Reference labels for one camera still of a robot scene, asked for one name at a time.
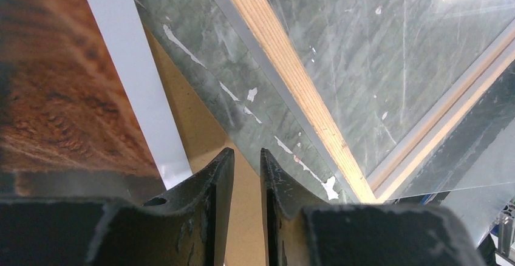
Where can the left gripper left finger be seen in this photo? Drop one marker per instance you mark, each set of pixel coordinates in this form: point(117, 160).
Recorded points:
point(186, 225)

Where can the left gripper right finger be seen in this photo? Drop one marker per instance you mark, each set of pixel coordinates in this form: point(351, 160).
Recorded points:
point(302, 229)

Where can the white wooden picture frame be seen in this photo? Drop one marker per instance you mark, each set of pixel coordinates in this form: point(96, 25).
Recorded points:
point(380, 86)

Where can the brown backing board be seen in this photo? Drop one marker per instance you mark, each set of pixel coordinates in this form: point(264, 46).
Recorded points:
point(203, 138)

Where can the glossy photo print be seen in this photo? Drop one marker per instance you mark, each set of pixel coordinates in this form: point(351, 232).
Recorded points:
point(83, 109)

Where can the clear acrylic sheet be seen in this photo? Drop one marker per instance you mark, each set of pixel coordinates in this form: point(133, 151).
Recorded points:
point(200, 40)

